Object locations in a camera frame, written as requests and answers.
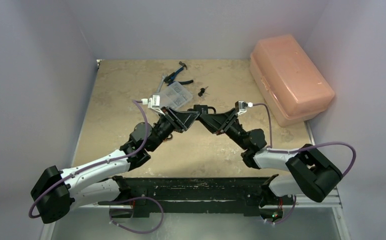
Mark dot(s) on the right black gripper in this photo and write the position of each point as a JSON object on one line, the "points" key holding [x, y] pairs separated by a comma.
{"points": [[229, 120]]}

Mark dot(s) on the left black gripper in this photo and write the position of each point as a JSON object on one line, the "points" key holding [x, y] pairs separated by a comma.
{"points": [[183, 119]]}

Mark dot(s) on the black padlock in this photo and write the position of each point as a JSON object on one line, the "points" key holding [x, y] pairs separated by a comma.
{"points": [[204, 109]]}

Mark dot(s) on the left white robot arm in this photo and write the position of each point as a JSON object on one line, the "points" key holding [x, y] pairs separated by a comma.
{"points": [[54, 193]]}

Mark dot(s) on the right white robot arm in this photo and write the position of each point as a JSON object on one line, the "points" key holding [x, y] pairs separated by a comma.
{"points": [[311, 173]]}

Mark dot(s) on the clear plastic screw box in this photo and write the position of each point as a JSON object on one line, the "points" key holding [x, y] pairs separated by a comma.
{"points": [[174, 96]]}

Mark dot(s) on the silver wrench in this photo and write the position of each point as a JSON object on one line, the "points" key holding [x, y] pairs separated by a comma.
{"points": [[161, 83]]}

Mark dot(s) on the small hammer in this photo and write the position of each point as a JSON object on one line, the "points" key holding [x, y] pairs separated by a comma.
{"points": [[182, 65]]}

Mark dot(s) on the pink plastic storage box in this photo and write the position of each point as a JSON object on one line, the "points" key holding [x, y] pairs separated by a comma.
{"points": [[292, 86]]}

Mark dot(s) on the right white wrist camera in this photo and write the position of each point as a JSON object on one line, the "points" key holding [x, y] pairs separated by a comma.
{"points": [[241, 107]]}

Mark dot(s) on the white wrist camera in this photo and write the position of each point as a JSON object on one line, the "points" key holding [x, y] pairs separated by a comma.
{"points": [[153, 103], [241, 107]]}

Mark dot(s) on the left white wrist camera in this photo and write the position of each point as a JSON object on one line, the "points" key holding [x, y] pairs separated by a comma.
{"points": [[153, 103]]}

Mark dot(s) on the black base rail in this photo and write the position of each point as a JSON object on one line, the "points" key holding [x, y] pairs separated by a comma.
{"points": [[204, 195]]}

